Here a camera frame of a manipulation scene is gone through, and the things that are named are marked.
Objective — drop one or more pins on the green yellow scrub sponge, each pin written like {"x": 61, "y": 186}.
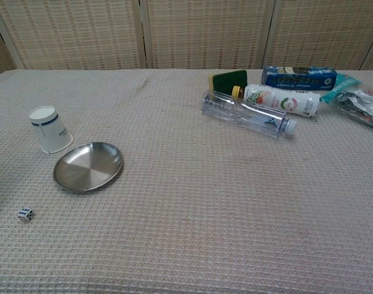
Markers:
{"x": 230, "y": 80}

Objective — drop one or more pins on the silver foil snack bag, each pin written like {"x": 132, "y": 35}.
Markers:
{"x": 362, "y": 107}

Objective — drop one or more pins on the white paper cup blue stripe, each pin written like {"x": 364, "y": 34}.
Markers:
{"x": 50, "y": 131}

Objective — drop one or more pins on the white die blue dots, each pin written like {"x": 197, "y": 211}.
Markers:
{"x": 26, "y": 213}

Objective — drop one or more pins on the white yellow-capped drink bottle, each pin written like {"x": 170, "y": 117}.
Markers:
{"x": 281, "y": 100}

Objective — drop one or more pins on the beige waffle tablecloth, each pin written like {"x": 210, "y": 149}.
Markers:
{"x": 186, "y": 199}

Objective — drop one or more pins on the woven bamboo folding screen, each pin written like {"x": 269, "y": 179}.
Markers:
{"x": 186, "y": 33}

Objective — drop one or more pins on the clear plastic water bottle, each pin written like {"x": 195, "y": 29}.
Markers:
{"x": 244, "y": 114}

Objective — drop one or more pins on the teal plastic package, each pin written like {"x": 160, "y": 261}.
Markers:
{"x": 342, "y": 87}

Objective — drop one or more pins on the blue snack box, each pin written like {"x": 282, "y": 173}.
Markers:
{"x": 299, "y": 80}

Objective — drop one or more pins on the round steel plate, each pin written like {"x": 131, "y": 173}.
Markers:
{"x": 88, "y": 168}

